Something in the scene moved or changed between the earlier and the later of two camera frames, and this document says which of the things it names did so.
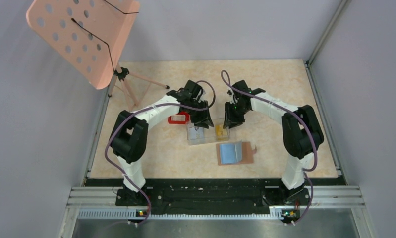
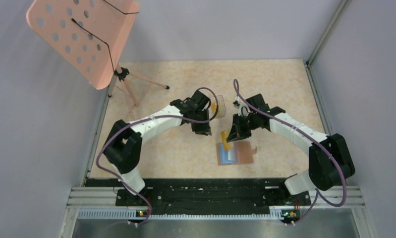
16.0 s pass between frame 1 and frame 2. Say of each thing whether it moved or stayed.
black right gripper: moved
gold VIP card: moved
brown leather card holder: stayed
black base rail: stayed
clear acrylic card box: moved
